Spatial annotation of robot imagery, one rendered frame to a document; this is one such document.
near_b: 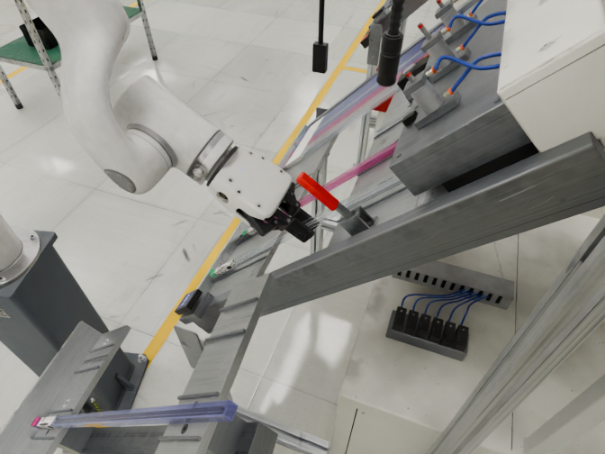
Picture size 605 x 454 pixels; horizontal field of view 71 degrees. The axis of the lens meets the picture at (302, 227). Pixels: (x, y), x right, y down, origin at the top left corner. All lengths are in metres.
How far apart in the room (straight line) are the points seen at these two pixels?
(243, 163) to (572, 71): 0.42
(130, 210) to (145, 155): 1.62
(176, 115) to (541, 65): 0.44
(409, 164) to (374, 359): 0.54
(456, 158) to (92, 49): 0.42
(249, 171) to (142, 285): 1.30
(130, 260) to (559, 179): 1.77
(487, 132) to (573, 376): 0.70
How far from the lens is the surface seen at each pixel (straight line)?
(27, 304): 1.13
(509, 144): 0.44
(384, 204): 0.55
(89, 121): 0.57
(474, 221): 0.44
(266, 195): 0.62
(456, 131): 0.43
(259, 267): 0.74
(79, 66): 0.58
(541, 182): 0.41
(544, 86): 0.39
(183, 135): 0.62
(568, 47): 0.38
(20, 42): 3.22
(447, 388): 0.92
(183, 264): 1.89
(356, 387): 0.89
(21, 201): 2.51
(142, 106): 0.63
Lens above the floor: 1.43
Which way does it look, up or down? 47 degrees down
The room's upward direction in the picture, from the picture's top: straight up
